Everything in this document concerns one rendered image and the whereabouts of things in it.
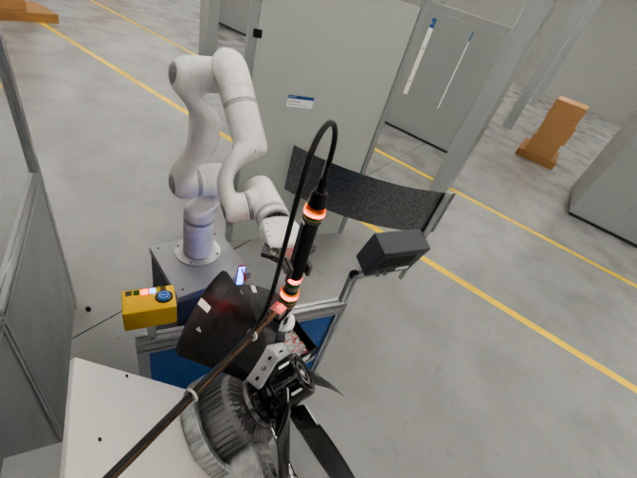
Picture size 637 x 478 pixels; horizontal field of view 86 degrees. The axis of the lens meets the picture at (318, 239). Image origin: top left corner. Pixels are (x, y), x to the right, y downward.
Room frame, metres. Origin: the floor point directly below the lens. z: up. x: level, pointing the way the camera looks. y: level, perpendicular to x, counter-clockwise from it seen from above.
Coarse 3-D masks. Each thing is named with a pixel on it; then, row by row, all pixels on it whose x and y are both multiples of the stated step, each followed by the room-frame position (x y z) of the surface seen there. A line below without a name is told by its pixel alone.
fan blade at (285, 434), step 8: (288, 408) 0.36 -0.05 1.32; (288, 416) 0.33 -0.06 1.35; (288, 424) 0.31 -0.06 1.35; (280, 432) 0.35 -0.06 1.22; (288, 432) 0.31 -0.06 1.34; (280, 440) 0.25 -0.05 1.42; (288, 440) 0.29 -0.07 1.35; (280, 448) 0.24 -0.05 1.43; (288, 448) 0.28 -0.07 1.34; (280, 456) 0.23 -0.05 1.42; (288, 456) 0.26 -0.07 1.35; (280, 464) 0.22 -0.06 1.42; (288, 464) 0.26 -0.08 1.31; (280, 472) 0.27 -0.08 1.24
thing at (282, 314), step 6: (270, 312) 0.51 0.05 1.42; (276, 312) 0.51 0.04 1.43; (282, 312) 0.51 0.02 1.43; (276, 318) 0.51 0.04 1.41; (282, 318) 0.51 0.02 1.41; (294, 318) 0.58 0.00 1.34; (270, 324) 0.53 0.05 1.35; (276, 324) 0.52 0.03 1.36; (288, 324) 0.55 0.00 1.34; (294, 324) 0.56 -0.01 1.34; (276, 330) 0.52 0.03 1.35; (282, 330) 0.53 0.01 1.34; (288, 330) 0.54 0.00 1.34
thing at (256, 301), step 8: (240, 288) 0.73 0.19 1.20; (248, 288) 0.75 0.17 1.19; (256, 288) 0.77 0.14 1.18; (264, 288) 0.80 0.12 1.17; (248, 296) 0.72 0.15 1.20; (256, 296) 0.74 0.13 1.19; (264, 296) 0.76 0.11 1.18; (248, 304) 0.69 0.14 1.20; (256, 304) 0.70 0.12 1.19; (264, 304) 0.72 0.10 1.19; (272, 304) 0.73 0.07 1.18; (256, 312) 0.67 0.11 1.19; (264, 328) 0.63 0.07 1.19; (264, 336) 0.60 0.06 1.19; (272, 336) 0.61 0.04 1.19; (280, 336) 0.62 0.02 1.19
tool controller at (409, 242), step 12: (372, 240) 1.20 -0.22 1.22; (384, 240) 1.19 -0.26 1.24; (396, 240) 1.22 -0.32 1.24; (408, 240) 1.25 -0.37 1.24; (420, 240) 1.29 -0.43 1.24; (360, 252) 1.23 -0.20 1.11; (372, 252) 1.18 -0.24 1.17; (384, 252) 1.13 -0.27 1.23; (396, 252) 1.16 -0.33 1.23; (408, 252) 1.20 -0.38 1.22; (420, 252) 1.24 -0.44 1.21; (360, 264) 1.21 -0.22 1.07; (372, 264) 1.15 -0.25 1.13; (384, 264) 1.17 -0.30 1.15; (396, 264) 1.21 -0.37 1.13; (408, 264) 1.26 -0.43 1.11
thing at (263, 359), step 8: (264, 352) 0.50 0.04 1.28; (272, 352) 0.51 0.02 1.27; (264, 360) 0.48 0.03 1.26; (272, 360) 0.50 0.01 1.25; (256, 368) 0.46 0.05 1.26; (272, 368) 0.49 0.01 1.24; (248, 376) 0.44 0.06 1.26; (256, 376) 0.45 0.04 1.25; (264, 376) 0.46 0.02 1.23; (256, 384) 0.44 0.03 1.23
